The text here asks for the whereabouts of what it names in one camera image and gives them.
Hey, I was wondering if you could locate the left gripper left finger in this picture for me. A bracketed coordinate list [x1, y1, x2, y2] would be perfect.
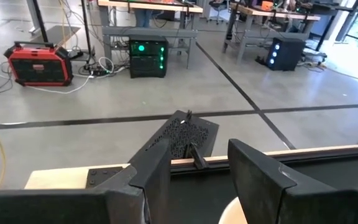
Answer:
[106, 139, 172, 224]

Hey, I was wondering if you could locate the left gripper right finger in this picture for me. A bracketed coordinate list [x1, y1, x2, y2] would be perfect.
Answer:
[227, 139, 332, 224]

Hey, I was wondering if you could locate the white bowl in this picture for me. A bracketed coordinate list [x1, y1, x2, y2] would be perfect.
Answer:
[218, 196, 248, 224]

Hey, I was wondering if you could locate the black table mat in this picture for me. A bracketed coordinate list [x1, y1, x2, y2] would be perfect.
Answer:
[166, 152, 358, 224]

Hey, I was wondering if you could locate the black clamp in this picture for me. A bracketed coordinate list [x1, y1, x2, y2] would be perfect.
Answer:
[182, 142, 209, 170]

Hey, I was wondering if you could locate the black mounting plate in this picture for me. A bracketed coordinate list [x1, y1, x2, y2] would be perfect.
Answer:
[85, 167, 124, 189]

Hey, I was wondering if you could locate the black perforated computer case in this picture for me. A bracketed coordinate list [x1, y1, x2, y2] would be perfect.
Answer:
[128, 110, 220, 164]

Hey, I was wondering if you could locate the computer tower with green lights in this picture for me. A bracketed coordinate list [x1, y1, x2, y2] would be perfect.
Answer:
[128, 34, 169, 79]

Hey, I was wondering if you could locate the computer tower with blue lights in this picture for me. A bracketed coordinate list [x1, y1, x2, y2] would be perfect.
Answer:
[265, 37, 306, 72]

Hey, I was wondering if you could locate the wooden workbench with grey legs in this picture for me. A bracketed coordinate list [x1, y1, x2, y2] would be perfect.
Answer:
[97, 0, 204, 70]
[222, 2, 338, 65]

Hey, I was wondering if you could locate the red and black portable box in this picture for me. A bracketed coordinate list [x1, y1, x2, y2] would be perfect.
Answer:
[3, 41, 74, 87]

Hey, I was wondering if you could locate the person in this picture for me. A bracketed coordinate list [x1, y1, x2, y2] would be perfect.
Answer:
[134, 9, 154, 28]

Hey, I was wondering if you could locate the black pole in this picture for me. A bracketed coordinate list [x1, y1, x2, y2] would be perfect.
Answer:
[80, 0, 95, 68]
[31, 0, 49, 44]

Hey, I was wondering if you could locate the grey floor plate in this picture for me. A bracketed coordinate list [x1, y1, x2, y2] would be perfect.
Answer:
[29, 25, 81, 47]

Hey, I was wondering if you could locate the office chair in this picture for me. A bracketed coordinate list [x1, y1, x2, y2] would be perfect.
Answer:
[206, 0, 229, 25]

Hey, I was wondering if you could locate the black aluminium table frame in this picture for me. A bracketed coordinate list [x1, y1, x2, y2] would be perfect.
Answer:
[170, 146, 358, 175]

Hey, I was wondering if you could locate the white cable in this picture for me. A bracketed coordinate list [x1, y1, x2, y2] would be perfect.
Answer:
[23, 55, 127, 95]

